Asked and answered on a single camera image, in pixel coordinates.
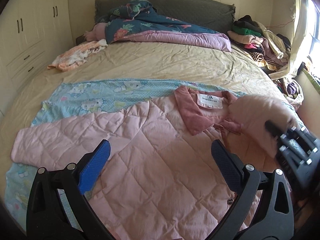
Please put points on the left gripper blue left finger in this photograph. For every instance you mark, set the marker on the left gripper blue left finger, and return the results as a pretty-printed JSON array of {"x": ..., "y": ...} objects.
[{"x": 91, "y": 164}]

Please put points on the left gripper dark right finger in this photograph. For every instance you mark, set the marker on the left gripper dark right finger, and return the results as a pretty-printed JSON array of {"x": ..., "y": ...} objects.
[{"x": 229, "y": 165}]

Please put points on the pink quilted jacket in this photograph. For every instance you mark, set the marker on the pink quilted jacket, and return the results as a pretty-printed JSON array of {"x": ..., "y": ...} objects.
[{"x": 161, "y": 181}]

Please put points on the bag of clothes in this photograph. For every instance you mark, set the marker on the bag of clothes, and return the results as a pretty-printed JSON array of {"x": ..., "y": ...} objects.
[{"x": 291, "y": 90}]

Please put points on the pile of mixed clothes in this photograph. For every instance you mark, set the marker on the pile of mixed clothes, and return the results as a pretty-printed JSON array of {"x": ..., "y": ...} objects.
[{"x": 261, "y": 44}]

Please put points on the green window sill cover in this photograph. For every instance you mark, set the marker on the green window sill cover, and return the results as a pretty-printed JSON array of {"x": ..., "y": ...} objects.
[{"x": 313, "y": 80}]

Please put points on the blue hello kitty sheet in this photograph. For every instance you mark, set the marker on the blue hello kitty sheet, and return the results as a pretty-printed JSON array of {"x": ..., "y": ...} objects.
[{"x": 87, "y": 99}]

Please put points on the orange white small cloth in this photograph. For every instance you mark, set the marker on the orange white small cloth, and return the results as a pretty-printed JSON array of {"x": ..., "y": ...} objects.
[{"x": 77, "y": 56}]

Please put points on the pink pillow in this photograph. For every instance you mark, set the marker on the pink pillow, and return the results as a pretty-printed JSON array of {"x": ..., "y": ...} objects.
[{"x": 97, "y": 33}]

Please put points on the cream window curtain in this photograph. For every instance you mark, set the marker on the cream window curtain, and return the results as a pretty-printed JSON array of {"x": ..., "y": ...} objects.
[{"x": 290, "y": 18}]

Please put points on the cream wardrobe with drawers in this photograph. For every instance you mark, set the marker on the cream wardrobe with drawers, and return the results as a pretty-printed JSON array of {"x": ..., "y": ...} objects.
[{"x": 33, "y": 34}]

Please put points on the dark green headboard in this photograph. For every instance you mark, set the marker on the dark green headboard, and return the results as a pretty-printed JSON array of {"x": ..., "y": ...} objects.
[{"x": 206, "y": 13}]

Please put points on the teal floral purple comforter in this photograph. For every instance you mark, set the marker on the teal floral purple comforter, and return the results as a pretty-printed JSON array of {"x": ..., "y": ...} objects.
[{"x": 138, "y": 21}]

